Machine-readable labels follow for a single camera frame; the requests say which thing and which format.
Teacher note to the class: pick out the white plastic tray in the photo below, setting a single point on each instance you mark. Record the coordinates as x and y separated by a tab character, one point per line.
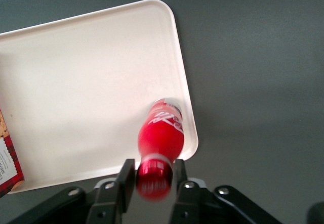
88	95

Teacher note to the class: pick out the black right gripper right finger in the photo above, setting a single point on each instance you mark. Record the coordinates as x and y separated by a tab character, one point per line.
187	191

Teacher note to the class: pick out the red cookie box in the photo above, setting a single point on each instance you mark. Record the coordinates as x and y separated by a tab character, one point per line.
7	158

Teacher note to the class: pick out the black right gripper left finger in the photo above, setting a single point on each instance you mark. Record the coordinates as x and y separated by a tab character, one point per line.
124	183

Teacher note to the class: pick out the red coke bottle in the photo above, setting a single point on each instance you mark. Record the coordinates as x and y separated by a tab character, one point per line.
162	143

